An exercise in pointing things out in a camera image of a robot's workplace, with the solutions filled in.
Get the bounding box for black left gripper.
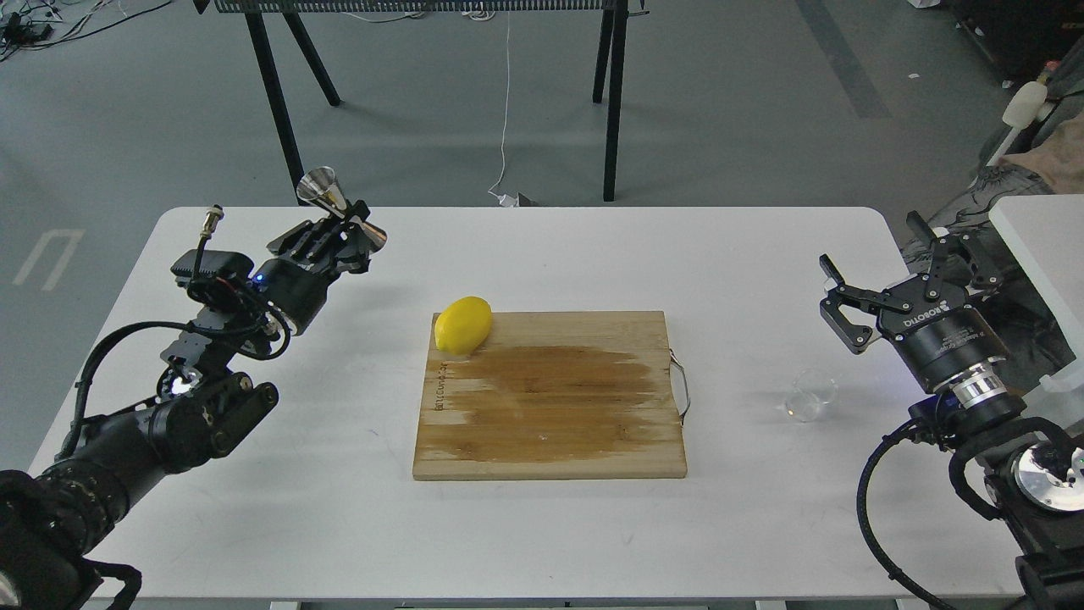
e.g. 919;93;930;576
254;200;374;335

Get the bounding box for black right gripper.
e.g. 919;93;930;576
820;211;1009;395

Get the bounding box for steel double jigger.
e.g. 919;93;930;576
296;166;388;252

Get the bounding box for small clear glass cup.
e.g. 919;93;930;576
780;368;838;424

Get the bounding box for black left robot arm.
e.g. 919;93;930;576
1;200;387;609

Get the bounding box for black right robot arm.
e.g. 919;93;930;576
818;212;1083;609

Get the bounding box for white side table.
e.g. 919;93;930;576
990;196;1083;428

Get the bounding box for yellow lemon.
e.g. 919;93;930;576
434;295;493;356

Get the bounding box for person in tan shirt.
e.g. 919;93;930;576
928;46;1083;393

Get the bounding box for white office chair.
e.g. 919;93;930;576
984;76;1054;167

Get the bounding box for wooden cutting board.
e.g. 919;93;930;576
412;310;688;481

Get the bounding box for white hanging cable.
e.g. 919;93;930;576
486;10;534;208

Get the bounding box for black metal table frame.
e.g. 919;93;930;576
193;0;651;206

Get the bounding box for black floor cables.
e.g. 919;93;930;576
0;0;175;60

